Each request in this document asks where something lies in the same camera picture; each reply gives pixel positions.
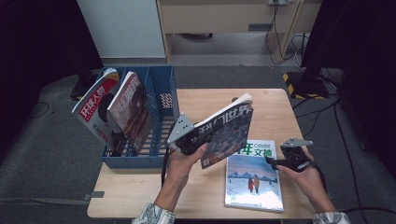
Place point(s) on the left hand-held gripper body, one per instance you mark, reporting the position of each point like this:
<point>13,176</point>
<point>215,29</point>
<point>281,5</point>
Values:
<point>182,127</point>

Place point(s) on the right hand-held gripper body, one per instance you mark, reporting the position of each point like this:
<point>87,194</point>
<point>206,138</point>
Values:
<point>294,155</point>

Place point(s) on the dark blue cover magazine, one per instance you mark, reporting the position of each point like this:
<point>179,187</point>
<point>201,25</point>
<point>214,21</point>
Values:
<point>230,137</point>

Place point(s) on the snowy cover magazine green title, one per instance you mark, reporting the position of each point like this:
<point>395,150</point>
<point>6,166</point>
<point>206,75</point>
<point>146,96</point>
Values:
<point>253,186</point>

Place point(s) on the blue plastic file rack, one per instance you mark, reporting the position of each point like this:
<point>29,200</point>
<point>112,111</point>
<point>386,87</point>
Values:
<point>162,81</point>

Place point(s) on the brown cover magazine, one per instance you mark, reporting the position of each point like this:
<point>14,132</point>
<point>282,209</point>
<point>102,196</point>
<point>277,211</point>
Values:
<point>132,115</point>

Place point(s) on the portrait cover magazine red title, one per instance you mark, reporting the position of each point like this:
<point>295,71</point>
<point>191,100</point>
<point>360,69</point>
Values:
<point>93,109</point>

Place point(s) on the person's right hand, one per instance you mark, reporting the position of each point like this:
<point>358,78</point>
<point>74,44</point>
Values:
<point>306,180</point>

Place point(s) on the person's left hand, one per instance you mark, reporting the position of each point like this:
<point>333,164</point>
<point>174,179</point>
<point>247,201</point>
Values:
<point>179,168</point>

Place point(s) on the grey round table grommet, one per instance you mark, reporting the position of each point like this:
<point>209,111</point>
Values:
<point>234,99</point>

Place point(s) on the black stand with striped base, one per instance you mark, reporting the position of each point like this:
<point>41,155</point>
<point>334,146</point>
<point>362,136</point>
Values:
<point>81,90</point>
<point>311,85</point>

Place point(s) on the white cabinet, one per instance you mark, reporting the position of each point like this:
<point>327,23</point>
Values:
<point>124,28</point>

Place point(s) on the light wooden desk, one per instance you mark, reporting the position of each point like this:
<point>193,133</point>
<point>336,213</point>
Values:
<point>218,15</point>

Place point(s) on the dark curtain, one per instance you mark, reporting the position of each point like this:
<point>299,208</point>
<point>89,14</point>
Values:
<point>37,62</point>
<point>367,62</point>

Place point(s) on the white power strip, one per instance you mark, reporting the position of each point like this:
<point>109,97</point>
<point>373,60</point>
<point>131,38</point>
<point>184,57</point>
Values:
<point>280,2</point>

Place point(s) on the grey table bracket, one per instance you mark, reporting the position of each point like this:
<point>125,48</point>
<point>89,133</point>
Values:
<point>330,196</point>
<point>93,195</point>

